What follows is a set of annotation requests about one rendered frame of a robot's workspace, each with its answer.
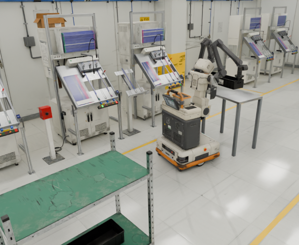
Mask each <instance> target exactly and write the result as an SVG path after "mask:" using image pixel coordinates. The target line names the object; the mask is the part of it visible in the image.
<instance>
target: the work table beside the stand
mask: <svg viewBox="0 0 299 245"><path fill-rule="evenodd" d="M216 97H219V98H222V99H223V101H222V113H221V125H220V133H223V131H224V119H225V108H226V100H227V101H230V102H233V103H236V104H237V107H236V117H235V127H234V136H233V145H232V156H233V157H234V156H236V148H237V139H238V130H239V121H240V112H241V104H244V103H248V102H251V101H255V100H258V104H257V112H256V119H255V126H254V134H253V141H252V149H255V148H256V142H257V135H258V128H259V121H260V114H261V107H262V100H263V97H262V96H260V95H256V94H253V93H249V92H246V91H242V90H239V89H234V90H233V89H230V88H227V87H217V90H216ZM205 119H206V117H204V119H203V120H202V125H201V133H203V134H205Z"/></svg>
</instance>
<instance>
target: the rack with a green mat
mask: <svg viewBox="0 0 299 245"><path fill-rule="evenodd" d="M109 136H110V147H111V151H108V152H106V153H103V154H101V155H98V156H96V157H93V158H90V159H88V160H85V161H83V162H80V163H78V164H75V165H73V166H70V167H68V168H66V169H63V170H61V171H58V172H56V173H53V174H51V175H48V176H46V177H43V178H41V179H38V180H36V181H33V182H31V183H28V184H26V185H23V186H21V187H18V188H16V189H13V190H11V191H8V192H5V193H3V194H0V245H5V242H4V239H3V237H4V238H5V240H6V242H7V244H8V245H22V244H24V243H26V242H28V241H30V240H32V239H33V238H35V237H37V236H39V235H41V234H43V233H45V232H47V231H49V230H51V229H52V228H54V227H56V226H58V225H60V224H62V223H64V222H66V221H68V220H70V219H71V218H73V217H75V216H77V215H79V214H81V213H83V212H85V211H87V210H88V209H91V208H93V207H95V206H96V205H98V204H100V203H102V202H104V201H106V200H108V199H110V198H112V197H114V196H115V203H116V213H115V214H113V215H112V216H110V217H108V218H106V219H105V220H103V221H101V222H99V223H98V224H96V225H94V226H92V227H91V228H89V229H87V230H85V231H84V232H82V233H80V234H78V235H77V236H75V237H73V238H71V239H70V240H68V241H66V242H64V243H63V244H61V245H66V244H68V243H70V242H72V241H73V240H75V239H77V238H78V237H80V236H82V235H84V234H85V233H87V232H89V231H90V230H92V229H94V228H96V227H97V226H99V225H101V224H102V223H104V222H106V221H107V220H109V219H113V220H114V221H115V222H116V223H117V224H118V225H119V226H121V227H122V228H123V229H124V242H123V243H122V244H120V245H155V237H154V193H153V152H152V151H147V152H146V162H147V168H145V167H143V166H141V165H140V164H138V163H136V162H135V161H133V160H131V159H130V158H128V157H126V156H124V155H123V154H121V153H119V152H118V151H116V143H115V132H113V131H112V132H110V133H109ZM146 179H147V192H148V223H149V236H148V235H147V234H145V233H144V232H143V231H142V230H141V229H140V228H138V227H137V226H136V225H135V224H134V223H132V222H131V221H130V220H129V219H128V218H126V217H125V216H124V215H123V214H122V213H121V205H120V193H121V192H123V191H125V190H127V189H129V188H131V187H133V186H134V185H136V184H138V183H140V182H142V181H144V180H146Z"/></svg>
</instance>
